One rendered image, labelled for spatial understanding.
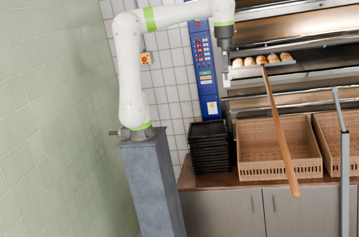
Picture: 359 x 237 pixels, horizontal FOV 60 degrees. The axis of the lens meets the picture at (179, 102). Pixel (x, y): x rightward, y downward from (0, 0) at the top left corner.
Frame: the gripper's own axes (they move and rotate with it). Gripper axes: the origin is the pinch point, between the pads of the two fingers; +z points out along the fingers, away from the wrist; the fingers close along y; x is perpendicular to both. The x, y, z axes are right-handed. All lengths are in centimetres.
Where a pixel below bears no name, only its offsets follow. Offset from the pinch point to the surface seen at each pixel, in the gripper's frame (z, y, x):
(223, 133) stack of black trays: 54, -59, -10
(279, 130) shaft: 24.8, 3.0, 22.9
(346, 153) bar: 60, -40, 65
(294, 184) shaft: 26, 46, 24
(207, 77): 20, -93, -23
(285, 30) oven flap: -10, -97, 36
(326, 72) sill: 24, -99, 66
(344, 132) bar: 46, -41, 64
